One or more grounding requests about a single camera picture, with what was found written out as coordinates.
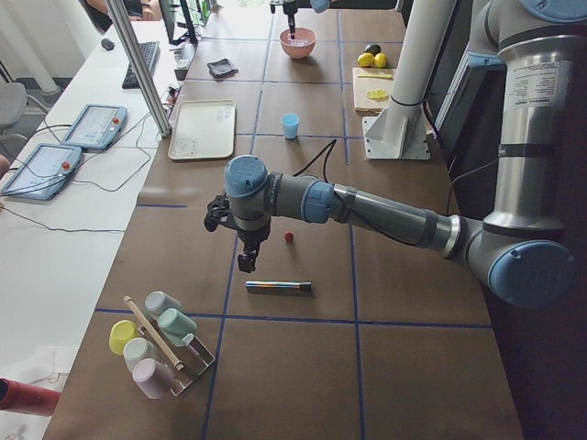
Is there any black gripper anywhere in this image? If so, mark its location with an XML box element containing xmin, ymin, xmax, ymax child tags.
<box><xmin>282</xmin><ymin>0</ymin><xmax>296</xmax><ymax>38</ymax></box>
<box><xmin>238</xmin><ymin>223</ymin><xmax>271</xmax><ymax>272</ymax></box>

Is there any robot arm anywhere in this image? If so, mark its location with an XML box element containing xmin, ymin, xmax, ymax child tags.
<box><xmin>204</xmin><ymin>1</ymin><xmax>586</xmax><ymax>307</ymax></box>
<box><xmin>281</xmin><ymin>0</ymin><xmax>330</xmax><ymax>39</ymax></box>

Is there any pink bowl of ice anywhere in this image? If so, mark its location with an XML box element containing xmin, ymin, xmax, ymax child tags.
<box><xmin>279</xmin><ymin>27</ymin><xmax>316</xmax><ymax>60</ymax></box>

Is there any mint cup on rack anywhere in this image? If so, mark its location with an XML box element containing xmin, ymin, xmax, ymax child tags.
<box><xmin>157</xmin><ymin>308</ymin><xmax>197</xmax><ymax>347</ymax></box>

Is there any grey-green cup on rack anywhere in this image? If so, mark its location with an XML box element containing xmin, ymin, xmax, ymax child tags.
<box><xmin>144</xmin><ymin>291</ymin><xmax>183</xmax><ymax>319</ymax></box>

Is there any light blue plastic cup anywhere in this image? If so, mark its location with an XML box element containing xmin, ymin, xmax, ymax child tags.
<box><xmin>281</xmin><ymin>113</ymin><xmax>300</xmax><ymax>139</ymax></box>

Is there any metal cup rack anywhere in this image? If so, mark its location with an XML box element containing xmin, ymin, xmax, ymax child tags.
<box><xmin>124</xmin><ymin>296</ymin><xmax>216</xmax><ymax>396</ymax></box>

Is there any pale white cup on rack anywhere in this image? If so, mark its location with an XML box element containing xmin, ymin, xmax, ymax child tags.
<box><xmin>123</xmin><ymin>337</ymin><xmax>160</xmax><ymax>373</ymax></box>

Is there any yellow cup on rack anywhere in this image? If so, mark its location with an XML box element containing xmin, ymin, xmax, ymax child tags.
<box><xmin>108</xmin><ymin>320</ymin><xmax>140</xmax><ymax>356</ymax></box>

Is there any pink cup on rack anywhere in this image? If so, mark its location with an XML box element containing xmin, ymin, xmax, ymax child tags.
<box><xmin>132</xmin><ymin>358</ymin><xmax>174</xmax><ymax>399</ymax></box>

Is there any steel muddler black tip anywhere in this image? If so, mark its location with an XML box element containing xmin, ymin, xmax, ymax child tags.
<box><xmin>245</xmin><ymin>280</ymin><xmax>313</xmax><ymax>294</ymax></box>

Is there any yellow lemon near board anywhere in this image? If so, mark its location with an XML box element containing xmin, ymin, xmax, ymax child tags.
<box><xmin>357</xmin><ymin>52</ymin><xmax>375</xmax><ymax>68</ymax></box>

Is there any grey folded cloth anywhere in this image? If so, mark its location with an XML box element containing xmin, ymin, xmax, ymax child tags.
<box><xmin>207</xmin><ymin>58</ymin><xmax>239</xmax><ymax>80</ymax></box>

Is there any green lime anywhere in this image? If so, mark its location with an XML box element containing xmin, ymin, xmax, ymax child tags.
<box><xmin>364</xmin><ymin>43</ymin><xmax>382</xmax><ymax>56</ymax></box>

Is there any yellow lemon far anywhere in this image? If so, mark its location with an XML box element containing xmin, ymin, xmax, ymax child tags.
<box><xmin>372</xmin><ymin>52</ymin><xmax>388</xmax><ymax>69</ymax></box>

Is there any yellow plastic knife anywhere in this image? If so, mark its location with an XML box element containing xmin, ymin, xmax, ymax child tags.
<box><xmin>357</xmin><ymin>73</ymin><xmax>393</xmax><ymax>80</ymax></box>

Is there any black monitor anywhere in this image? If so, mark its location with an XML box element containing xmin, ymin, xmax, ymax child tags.
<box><xmin>159</xmin><ymin>0</ymin><xmax>198</xmax><ymax>46</ymax></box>

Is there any wooden cutting board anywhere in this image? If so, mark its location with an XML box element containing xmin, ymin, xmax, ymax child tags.
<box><xmin>352</xmin><ymin>67</ymin><xmax>395</xmax><ymax>112</ymax></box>

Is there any lemon slices stack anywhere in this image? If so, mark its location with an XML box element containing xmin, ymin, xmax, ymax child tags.
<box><xmin>366</xmin><ymin>89</ymin><xmax>389</xmax><ymax>101</ymax></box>

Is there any cream bear tray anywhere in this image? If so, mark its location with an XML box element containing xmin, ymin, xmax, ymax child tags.
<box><xmin>168</xmin><ymin>99</ymin><xmax>236</xmax><ymax>160</ymax></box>

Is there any black keyboard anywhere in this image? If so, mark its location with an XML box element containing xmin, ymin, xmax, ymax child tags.
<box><xmin>121</xmin><ymin>40</ymin><xmax>161</xmax><ymax>90</ymax></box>

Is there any black computer mouse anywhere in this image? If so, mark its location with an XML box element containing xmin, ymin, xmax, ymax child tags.
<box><xmin>101</xmin><ymin>38</ymin><xmax>115</xmax><ymax>51</ymax></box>

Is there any far blue teach pendant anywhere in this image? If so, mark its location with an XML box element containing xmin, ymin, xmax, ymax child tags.
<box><xmin>61</xmin><ymin>104</ymin><xmax>128</xmax><ymax>151</ymax></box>

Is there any blue teach pendant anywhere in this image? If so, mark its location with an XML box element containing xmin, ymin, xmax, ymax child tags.
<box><xmin>1</xmin><ymin>143</ymin><xmax>83</xmax><ymax>202</ymax></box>
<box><xmin>61</xmin><ymin>104</ymin><xmax>128</xmax><ymax>151</ymax></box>

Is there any near blue teach pendant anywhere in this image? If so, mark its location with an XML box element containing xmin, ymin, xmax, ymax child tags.
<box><xmin>1</xmin><ymin>143</ymin><xmax>83</xmax><ymax>202</ymax></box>

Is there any red bottle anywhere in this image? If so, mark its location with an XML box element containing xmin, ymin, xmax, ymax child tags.
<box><xmin>1</xmin><ymin>378</ymin><xmax>61</xmax><ymax>416</ymax></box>

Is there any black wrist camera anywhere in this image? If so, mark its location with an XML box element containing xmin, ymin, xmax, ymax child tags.
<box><xmin>269</xmin><ymin>0</ymin><xmax>282</xmax><ymax>14</ymax></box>
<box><xmin>204</xmin><ymin>194</ymin><xmax>235</xmax><ymax>232</ymax></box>

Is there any aluminium frame post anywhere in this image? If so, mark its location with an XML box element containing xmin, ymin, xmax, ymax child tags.
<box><xmin>105</xmin><ymin>0</ymin><xmax>172</xmax><ymax>138</ymax></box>

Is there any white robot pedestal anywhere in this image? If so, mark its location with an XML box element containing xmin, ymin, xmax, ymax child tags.
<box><xmin>362</xmin><ymin>0</ymin><xmax>457</xmax><ymax>160</ymax></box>

